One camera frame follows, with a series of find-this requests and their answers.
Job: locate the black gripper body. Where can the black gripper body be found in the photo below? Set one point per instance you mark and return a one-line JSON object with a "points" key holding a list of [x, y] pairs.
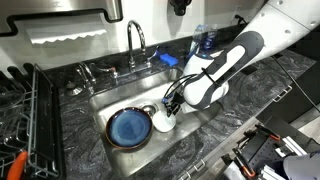
{"points": [[172, 103]]}

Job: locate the small white bowl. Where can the small white bowl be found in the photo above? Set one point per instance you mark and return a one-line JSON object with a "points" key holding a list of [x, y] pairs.
{"points": [[162, 122]]}

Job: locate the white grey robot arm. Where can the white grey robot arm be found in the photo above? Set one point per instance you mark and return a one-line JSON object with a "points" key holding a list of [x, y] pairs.
{"points": [[275, 27]]}

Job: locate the sink drain strainer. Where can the sink drain strainer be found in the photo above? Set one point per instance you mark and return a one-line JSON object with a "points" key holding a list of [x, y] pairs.
{"points": [[149, 109]]}

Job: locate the stainless steel sink basin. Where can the stainless steel sink basin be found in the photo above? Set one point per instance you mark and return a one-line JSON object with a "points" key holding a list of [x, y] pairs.
{"points": [[147, 90]]}

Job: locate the chrome sink stopper cap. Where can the chrome sink stopper cap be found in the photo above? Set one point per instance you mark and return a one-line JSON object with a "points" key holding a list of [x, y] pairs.
{"points": [[70, 85]]}

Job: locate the blue sponge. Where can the blue sponge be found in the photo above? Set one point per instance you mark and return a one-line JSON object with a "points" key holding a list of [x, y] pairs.
{"points": [[169, 60]]}

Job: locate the blue ceramic plate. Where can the blue ceramic plate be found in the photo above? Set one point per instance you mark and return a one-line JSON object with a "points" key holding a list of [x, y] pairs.
{"points": [[128, 128]]}

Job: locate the clear blue-label bottle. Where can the clear blue-label bottle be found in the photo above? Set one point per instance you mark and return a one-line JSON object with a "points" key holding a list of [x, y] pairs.
{"points": [[210, 35]]}

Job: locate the blue dish soap bottle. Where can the blue dish soap bottle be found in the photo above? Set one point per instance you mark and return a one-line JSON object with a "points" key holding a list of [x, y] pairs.
{"points": [[196, 39]]}

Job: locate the small chrome side faucet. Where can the small chrome side faucet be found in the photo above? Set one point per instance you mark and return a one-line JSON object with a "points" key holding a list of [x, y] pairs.
{"points": [[87, 76]]}

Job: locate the black perforated equipment cart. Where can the black perforated equipment cart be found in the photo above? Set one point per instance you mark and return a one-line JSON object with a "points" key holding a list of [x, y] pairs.
{"points": [[275, 157]]}

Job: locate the steel paper towel dispenser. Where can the steel paper towel dispenser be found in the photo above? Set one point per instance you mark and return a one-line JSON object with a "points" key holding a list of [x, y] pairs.
{"points": [[14, 10]]}

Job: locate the white paper towel sheet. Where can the white paper towel sheet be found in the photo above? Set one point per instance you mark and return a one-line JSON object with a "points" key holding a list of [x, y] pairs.
{"points": [[41, 36]]}

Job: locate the lower cabinet drawer handle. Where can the lower cabinet drawer handle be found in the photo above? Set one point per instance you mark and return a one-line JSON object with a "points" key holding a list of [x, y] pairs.
{"points": [[187, 175]]}

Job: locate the cabinet drawer handle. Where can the cabinet drawer handle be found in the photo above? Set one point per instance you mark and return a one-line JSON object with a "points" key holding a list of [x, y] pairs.
{"points": [[187, 175], [282, 94]]}

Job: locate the black clamp with orange handle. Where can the black clamp with orange handle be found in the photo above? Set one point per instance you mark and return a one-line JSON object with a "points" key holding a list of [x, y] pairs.
{"points": [[244, 165]]}

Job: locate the black wall soap dispenser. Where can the black wall soap dispenser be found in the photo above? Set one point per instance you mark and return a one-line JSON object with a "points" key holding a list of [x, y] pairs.
{"points": [[180, 6]]}

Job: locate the wire dish drying rack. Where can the wire dish drying rack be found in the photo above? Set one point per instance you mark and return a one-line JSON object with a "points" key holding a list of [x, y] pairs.
{"points": [[30, 121]]}

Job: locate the orange handled utensil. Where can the orange handled utensil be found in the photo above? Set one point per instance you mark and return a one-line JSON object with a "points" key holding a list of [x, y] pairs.
{"points": [[16, 169]]}

